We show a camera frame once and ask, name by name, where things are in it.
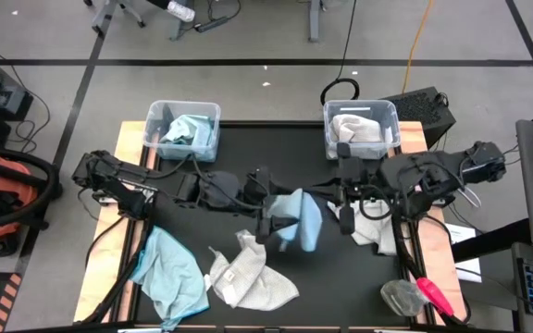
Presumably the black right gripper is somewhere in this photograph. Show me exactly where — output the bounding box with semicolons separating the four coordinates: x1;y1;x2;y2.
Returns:
334;142;377;236

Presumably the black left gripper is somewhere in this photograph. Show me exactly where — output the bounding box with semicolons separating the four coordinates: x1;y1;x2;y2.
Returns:
242;166;301;245

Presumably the white microfiber towel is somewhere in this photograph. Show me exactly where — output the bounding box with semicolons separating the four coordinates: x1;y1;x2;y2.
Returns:
329;113;386;144
207;228;301;312
328;198;400;256

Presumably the clear plastic bin with label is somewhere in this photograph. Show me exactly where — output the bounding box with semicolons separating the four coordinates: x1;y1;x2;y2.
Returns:
322;99;402;161

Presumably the black perforated computer box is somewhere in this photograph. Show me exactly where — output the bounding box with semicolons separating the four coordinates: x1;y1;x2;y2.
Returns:
381;86;457;149

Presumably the white paper sheet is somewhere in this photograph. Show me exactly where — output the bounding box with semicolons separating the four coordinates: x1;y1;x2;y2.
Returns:
445;223;483;284

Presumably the grey desk leg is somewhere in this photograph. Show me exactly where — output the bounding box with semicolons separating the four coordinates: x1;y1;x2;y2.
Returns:
169;0;196;42
306;0;325;43

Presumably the plywood base board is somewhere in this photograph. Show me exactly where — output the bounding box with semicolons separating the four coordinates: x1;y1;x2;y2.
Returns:
72;119;469;326

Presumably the black power strip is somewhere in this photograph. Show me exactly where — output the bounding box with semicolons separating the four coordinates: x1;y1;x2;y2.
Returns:
194;16;229;34

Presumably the clear water bottle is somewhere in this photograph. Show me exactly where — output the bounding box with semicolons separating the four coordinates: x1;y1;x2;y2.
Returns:
166;0;197;23

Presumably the grey chair base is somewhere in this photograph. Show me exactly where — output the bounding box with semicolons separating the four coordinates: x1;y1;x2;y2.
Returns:
83;0;147;37

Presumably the orange vacuum cleaner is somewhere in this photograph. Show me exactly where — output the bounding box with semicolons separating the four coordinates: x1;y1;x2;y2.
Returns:
0;143;41;241

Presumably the pink handled tool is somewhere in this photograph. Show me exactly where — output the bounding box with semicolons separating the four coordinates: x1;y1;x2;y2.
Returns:
415;276;455;318

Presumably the black cable with coil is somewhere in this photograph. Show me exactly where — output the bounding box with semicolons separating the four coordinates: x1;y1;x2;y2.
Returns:
319;0;361;105

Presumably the yellow cable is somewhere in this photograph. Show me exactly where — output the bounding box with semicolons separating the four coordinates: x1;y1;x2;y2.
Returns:
402;0;436;93

